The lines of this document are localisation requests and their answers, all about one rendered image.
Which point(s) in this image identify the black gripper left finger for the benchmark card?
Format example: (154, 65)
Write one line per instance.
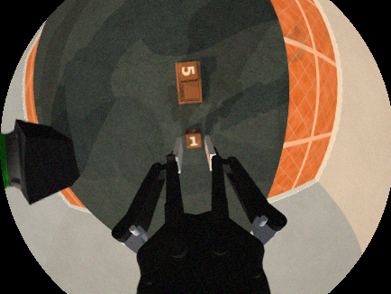
(133, 227)

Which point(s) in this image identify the brown cube with white number 5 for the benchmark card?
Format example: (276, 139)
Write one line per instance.
(187, 71)

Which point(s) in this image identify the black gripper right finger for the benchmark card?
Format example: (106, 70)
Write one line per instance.
(266, 221)

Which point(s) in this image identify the orange cube with white number 1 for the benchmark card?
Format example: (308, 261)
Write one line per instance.
(193, 138)

